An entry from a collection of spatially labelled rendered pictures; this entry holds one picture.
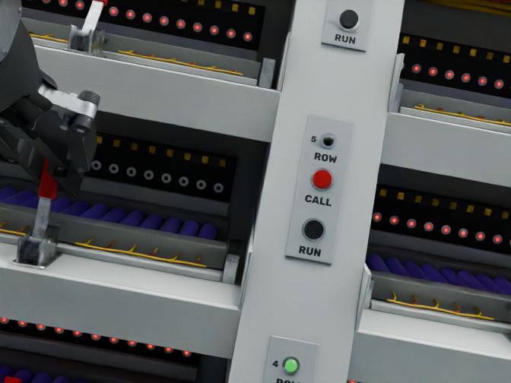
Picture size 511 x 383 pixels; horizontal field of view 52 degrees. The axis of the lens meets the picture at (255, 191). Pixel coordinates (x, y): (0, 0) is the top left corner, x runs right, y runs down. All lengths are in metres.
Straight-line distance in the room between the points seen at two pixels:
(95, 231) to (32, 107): 0.20
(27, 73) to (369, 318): 0.33
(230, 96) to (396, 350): 0.25
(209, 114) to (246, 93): 0.04
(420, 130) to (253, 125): 0.15
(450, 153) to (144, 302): 0.29
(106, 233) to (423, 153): 0.30
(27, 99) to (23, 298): 0.20
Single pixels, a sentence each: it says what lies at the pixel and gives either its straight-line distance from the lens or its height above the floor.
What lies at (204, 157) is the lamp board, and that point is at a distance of 0.60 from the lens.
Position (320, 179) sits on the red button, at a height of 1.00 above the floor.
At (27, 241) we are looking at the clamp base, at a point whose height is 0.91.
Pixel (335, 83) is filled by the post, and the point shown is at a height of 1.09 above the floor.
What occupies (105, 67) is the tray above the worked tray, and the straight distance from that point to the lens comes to 0.48.
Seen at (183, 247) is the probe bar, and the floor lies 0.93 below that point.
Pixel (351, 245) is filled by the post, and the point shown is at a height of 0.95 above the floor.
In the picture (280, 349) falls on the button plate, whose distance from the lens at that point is 0.44.
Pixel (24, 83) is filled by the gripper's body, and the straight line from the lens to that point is 0.32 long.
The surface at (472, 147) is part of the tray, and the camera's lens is 0.50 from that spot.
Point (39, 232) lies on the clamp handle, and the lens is 0.48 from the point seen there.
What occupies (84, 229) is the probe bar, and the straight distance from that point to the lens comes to 0.52.
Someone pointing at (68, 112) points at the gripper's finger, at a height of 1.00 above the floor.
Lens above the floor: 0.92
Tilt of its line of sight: 8 degrees up
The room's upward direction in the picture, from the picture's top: 10 degrees clockwise
